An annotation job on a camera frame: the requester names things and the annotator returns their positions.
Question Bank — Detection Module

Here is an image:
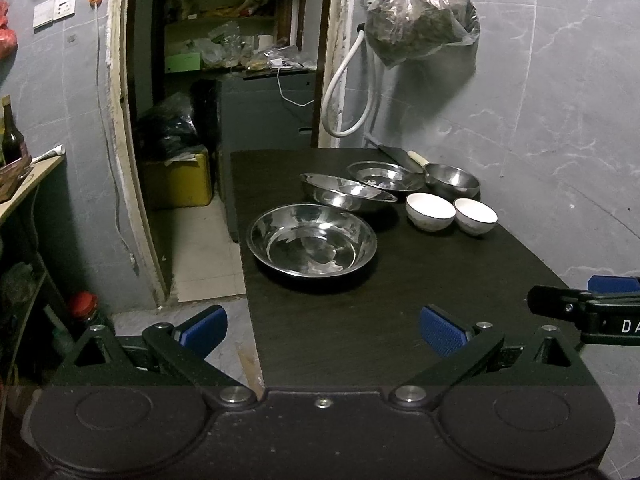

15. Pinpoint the white hose loop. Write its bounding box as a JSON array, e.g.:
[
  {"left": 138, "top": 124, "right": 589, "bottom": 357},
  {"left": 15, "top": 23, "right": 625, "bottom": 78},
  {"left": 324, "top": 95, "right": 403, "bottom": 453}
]
[{"left": 320, "top": 29, "right": 378, "bottom": 139}]

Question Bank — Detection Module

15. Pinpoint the dark glass bottle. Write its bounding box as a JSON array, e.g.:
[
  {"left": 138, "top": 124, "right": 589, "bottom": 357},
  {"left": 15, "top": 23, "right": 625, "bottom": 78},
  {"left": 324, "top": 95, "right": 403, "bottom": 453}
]
[{"left": 1, "top": 96, "right": 26, "bottom": 165}]

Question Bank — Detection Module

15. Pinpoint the red plastic bag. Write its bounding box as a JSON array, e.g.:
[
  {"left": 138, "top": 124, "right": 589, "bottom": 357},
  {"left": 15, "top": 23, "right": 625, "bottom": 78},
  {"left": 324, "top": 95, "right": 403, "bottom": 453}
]
[{"left": 0, "top": 0, "right": 17, "bottom": 60}]

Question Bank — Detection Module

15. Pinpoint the deep steel bowl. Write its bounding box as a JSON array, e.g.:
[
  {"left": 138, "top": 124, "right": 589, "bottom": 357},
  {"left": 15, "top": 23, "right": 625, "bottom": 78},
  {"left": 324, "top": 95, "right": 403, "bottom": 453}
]
[{"left": 424, "top": 164, "right": 480, "bottom": 200}]

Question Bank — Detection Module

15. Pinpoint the hanging plastic bag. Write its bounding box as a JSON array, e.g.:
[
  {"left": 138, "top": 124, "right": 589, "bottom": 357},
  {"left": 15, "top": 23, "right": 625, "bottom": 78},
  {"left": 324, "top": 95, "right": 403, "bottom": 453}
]
[{"left": 363, "top": 0, "right": 480, "bottom": 68}]

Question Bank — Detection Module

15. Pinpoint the dark cabinet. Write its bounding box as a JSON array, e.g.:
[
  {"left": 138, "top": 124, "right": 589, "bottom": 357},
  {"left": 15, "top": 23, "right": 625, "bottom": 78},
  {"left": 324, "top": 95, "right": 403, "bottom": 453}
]
[{"left": 216, "top": 70, "right": 316, "bottom": 242}]

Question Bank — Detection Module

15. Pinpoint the large steel plate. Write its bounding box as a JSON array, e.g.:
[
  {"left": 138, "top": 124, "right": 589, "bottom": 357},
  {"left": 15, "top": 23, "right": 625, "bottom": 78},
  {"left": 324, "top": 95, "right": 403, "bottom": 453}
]
[{"left": 246, "top": 204, "right": 378, "bottom": 278}]

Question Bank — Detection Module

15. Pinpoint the white ceramic bowl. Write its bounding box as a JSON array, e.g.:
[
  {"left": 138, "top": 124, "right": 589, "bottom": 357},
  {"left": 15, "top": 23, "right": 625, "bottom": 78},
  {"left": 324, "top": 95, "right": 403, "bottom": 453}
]
[
  {"left": 454, "top": 198, "right": 499, "bottom": 236},
  {"left": 405, "top": 193, "right": 456, "bottom": 232}
]

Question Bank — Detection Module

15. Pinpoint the cleaver knife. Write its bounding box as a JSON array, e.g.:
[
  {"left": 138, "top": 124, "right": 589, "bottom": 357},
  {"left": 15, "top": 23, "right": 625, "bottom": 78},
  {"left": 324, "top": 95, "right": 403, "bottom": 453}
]
[{"left": 363, "top": 133, "right": 424, "bottom": 174}]

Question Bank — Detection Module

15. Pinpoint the white wall switch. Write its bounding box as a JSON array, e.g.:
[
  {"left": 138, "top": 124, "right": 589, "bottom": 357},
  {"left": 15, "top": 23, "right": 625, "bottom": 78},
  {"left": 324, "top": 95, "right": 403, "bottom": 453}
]
[{"left": 32, "top": 0, "right": 76, "bottom": 29}]

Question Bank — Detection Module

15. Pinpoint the small steel bowl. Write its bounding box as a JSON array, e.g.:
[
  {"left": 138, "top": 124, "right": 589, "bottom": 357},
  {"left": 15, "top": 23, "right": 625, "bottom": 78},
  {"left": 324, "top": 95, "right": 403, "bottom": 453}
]
[{"left": 311, "top": 188, "right": 362, "bottom": 212}]

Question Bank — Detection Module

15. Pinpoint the black garbage bag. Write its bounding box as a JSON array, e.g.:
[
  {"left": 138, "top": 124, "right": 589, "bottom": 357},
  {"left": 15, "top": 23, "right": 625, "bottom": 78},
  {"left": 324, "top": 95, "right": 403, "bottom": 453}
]
[{"left": 141, "top": 92, "right": 200, "bottom": 162}]

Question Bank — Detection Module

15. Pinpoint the yellow container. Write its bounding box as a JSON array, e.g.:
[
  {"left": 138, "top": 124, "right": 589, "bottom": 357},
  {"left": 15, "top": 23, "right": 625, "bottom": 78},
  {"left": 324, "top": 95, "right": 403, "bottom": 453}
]
[{"left": 162, "top": 148, "right": 213, "bottom": 207}]

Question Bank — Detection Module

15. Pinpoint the cream rolled handle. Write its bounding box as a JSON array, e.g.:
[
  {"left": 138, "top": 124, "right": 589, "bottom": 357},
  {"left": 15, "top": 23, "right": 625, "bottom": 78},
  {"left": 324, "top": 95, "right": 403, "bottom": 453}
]
[{"left": 407, "top": 151, "right": 430, "bottom": 167}]

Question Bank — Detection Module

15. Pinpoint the wooden side shelf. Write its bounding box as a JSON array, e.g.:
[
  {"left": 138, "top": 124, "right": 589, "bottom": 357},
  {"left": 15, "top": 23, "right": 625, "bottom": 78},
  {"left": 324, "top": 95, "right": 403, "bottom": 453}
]
[{"left": 0, "top": 155, "right": 66, "bottom": 224}]

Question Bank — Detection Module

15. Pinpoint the green box on shelf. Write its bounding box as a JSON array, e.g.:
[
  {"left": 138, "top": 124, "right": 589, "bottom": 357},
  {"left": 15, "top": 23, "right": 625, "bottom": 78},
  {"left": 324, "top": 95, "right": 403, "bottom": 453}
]
[{"left": 165, "top": 52, "right": 202, "bottom": 74}]

